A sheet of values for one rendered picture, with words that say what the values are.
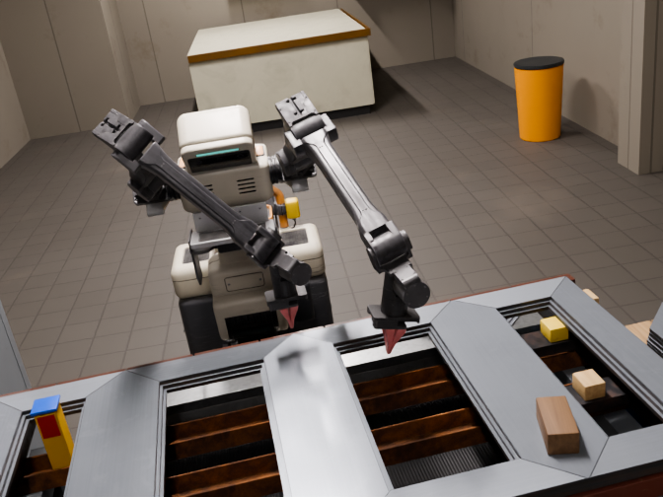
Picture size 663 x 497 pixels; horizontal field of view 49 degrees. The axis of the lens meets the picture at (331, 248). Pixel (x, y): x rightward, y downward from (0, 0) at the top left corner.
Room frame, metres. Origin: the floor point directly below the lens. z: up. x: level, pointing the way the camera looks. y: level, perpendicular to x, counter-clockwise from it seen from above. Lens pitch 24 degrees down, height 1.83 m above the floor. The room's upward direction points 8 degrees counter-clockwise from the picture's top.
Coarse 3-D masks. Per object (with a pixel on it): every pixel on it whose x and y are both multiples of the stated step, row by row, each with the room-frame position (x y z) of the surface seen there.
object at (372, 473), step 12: (360, 468) 1.15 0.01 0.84; (372, 468) 1.14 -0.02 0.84; (312, 480) 1.13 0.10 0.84; (324, 480) 1.13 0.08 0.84; (336, 480) 1.12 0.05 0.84; (348, 480) 1.12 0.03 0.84; (360, 480) 1.12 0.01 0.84; (372, 480) 1.11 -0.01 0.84; (384, 480) 1.11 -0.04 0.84; (300, 492) 1.11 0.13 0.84; (312, 492) 1.10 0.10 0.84; (324, 492) 1.10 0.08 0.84; (336, 492) 1.09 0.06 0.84; (348, 492) 1.09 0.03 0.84; (360, 492) 1.08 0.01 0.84; (372, 492) 1.08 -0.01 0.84
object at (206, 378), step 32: (352, 352) 1.63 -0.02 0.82; (448, 352) 1.53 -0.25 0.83; (608, 352) 1.43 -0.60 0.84; (160, 384) 1.57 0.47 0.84; (192, 384) 1.57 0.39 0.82; (640, 384) 1.29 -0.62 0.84; (32, 416) 1.53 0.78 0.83; (160, 416) 1.44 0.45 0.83; (480, 416) 1.29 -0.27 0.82; (160, 448) 1.32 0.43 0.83; (512, 448) 1.15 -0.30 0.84; (0, 480) 1.28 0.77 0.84; (160, 480) 1.22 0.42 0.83; (608, 480) 1.04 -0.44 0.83
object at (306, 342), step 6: (306, 336) 1.69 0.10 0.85; (282, 342) 1.67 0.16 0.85; (288, 342) 1.67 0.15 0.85; (294, 342) 1.67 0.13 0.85; (300, 342) 1.66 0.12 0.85; (306, 342) 1.66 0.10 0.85; (312, 342) 1.65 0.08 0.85; (318, 342) 1.65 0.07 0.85; (324, 342) 1.64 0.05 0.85; (330, 342) 1.64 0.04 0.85; (276, 348) 1.65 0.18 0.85; (282, 348) 1.64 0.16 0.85; (288, 348) 1.64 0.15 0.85; (294, 348) 1.64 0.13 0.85; (300, 348) 1.63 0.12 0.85; (306, 348) 1.63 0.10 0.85; (270, 354) 1.62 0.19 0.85; (276, 354) 1.62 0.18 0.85
